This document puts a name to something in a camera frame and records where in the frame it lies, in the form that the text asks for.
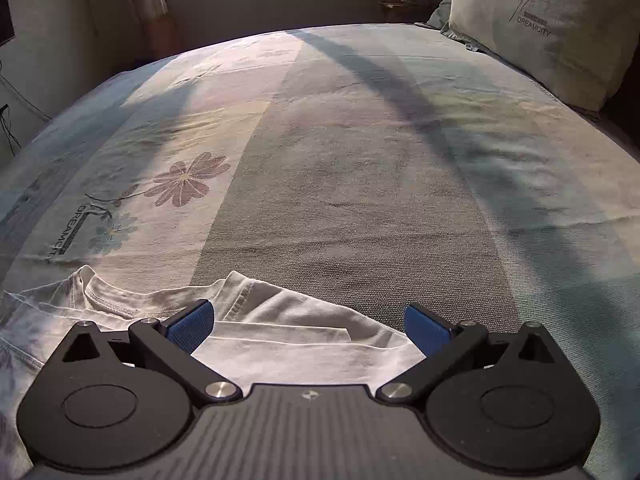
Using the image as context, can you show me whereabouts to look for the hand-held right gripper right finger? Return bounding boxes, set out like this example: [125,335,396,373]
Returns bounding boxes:
[375,302,558,403]

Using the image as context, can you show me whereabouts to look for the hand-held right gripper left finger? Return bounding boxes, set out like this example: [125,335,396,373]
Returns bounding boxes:
[55,299,243,403]

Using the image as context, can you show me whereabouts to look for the white printed long-sleeve shirt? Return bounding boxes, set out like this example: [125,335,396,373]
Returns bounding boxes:
[0,265,426,476]

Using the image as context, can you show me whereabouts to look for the floral patchwork bed sheet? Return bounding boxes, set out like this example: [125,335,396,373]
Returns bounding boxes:
[0,22,640,480]

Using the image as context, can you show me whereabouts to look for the grey-blue pillow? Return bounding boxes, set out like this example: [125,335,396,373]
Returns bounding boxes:
[415,0,501,57]

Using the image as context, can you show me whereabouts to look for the beige pillow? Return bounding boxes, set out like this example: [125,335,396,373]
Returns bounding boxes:
[447,0,640,113]

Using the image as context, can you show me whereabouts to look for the wooden nightstand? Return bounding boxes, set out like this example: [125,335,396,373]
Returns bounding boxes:
[377,0,436,24]

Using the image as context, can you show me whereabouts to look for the black television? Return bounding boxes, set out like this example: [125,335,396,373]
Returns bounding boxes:
[0,0,15,46]

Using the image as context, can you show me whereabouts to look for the black wall cables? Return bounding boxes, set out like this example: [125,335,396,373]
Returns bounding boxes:
[0,72,52,153]

